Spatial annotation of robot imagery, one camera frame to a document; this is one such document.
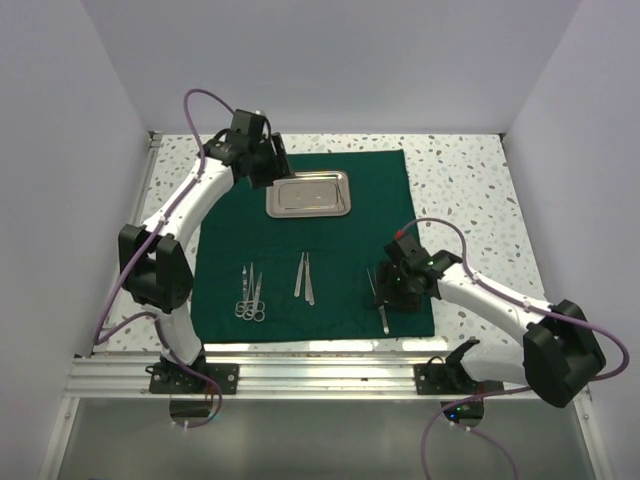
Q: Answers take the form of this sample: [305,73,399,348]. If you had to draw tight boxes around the steel forceps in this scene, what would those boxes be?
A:
[366,268,376,303]

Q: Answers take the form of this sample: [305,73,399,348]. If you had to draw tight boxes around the steel hemostat clamp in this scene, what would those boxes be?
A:
[242,264,257,321]

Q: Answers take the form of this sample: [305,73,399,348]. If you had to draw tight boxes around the steel surgical scissors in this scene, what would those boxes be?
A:
[235,266,249,318]

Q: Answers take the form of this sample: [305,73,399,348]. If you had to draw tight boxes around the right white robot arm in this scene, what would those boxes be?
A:
[375,234,606,407]

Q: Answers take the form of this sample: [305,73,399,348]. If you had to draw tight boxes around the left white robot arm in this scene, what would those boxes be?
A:
[118,109,291,393]

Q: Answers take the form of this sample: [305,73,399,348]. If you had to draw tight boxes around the stainless steel tray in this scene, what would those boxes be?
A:
[265,170,352,219]

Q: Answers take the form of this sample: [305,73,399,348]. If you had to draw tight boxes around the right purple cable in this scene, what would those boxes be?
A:
[394,217,630,480]

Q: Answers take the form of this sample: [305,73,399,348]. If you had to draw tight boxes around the purple cable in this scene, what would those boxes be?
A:
[394,217,630,480]
[92,88,236,429]

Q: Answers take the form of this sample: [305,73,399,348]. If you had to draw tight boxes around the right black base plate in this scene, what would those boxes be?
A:
[413,356,504,395]

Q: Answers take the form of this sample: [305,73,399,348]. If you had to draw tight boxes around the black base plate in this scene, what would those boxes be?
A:
[413,356,504,395]
[145,359,240,395]

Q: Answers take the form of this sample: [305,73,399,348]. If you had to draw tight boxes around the aluminium left side rail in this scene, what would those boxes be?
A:
[89,130,164,356]

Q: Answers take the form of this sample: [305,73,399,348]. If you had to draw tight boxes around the aluminium rail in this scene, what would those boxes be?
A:
[89,130,164,356]
[63,354,594,401]

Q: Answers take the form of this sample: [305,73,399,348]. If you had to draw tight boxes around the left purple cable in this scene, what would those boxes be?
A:
[92,88,236,429]

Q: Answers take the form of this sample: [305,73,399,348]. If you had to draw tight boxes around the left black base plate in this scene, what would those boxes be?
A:
[145,359,240,395]

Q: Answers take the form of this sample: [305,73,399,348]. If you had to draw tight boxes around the aluminium front rail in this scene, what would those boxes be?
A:
[63,354,594,401]

